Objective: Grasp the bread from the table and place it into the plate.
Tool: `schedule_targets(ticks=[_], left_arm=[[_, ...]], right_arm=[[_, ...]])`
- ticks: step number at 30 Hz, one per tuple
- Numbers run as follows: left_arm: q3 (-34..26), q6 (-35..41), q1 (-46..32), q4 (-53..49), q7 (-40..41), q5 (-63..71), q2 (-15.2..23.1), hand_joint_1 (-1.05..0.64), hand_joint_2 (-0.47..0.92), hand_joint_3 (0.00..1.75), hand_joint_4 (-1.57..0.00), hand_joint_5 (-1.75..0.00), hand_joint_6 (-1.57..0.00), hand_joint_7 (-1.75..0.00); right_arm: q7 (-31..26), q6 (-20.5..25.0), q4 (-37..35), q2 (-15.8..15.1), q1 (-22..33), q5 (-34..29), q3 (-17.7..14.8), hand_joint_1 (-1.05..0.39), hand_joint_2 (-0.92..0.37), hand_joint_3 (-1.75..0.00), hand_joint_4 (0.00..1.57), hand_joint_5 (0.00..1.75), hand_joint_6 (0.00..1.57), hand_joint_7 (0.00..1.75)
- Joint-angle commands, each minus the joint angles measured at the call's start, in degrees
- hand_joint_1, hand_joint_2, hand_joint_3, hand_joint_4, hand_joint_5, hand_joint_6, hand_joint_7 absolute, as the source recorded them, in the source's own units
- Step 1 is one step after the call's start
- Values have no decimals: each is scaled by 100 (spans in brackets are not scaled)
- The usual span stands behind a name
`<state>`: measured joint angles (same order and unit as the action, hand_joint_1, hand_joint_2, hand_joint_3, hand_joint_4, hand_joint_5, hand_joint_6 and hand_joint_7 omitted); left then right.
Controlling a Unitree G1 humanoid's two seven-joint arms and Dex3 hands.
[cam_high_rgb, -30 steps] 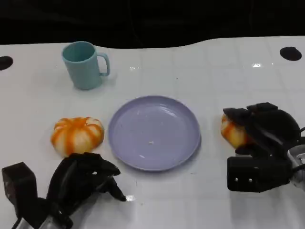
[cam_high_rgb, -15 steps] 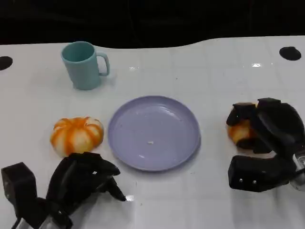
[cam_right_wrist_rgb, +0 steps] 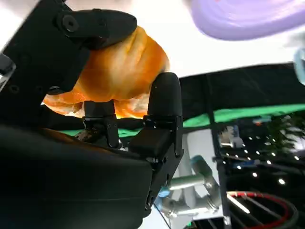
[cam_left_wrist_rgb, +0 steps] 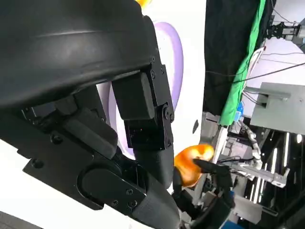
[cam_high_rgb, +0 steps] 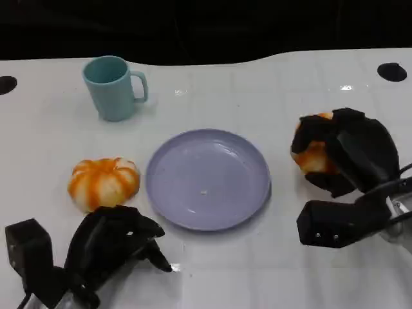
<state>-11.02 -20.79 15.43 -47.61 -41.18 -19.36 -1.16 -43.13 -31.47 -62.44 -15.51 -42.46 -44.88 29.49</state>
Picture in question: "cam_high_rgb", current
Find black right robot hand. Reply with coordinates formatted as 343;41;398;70
290;108;400;199

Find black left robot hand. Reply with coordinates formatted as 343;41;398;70
64;205;173;291

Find orange and white bread roll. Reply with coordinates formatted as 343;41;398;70
291;111;342;176
67;157;142;214

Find black table grommet hole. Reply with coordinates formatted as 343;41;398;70
0;75;18;96
377;62;407;82

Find lilac plate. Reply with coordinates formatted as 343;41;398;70
145;128;272;232

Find pale green mug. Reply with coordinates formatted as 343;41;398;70
82;55;149;122

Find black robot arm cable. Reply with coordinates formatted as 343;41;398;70
362;175;412;199

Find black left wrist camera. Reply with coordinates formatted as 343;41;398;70
5;218;54;287

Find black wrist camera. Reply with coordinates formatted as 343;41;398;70
5;218;54;287
295;192;392;249

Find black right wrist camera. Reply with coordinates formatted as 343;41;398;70
295;192;392;249

